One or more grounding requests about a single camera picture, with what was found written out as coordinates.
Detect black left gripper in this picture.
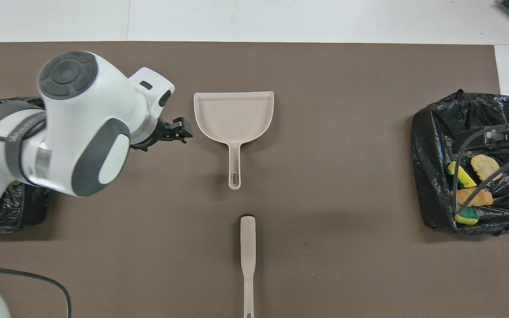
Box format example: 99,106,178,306
130,117,194,151

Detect pale bread chunk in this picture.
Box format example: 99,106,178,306
471,154,503,182

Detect yellow sponge block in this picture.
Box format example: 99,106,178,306
447,161,477,189

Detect orange striped bread slice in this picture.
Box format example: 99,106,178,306
452,187,494,207

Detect beige plastic dustpan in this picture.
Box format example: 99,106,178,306
193,91,275,191

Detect green and yellow sponge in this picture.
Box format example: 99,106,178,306
454,206,480,226

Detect beige hand brush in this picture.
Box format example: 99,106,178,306
240,215,256,318

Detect black bag lined bin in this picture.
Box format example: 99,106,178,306
410,89,509,237
0,97,54,233

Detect brown table mat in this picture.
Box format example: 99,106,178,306
0,42,509,318

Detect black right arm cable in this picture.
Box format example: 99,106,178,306
454,124,509,217

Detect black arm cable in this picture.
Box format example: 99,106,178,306
454,124,509,217
0,263,72,318

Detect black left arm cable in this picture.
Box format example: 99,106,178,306
0,263,72,318

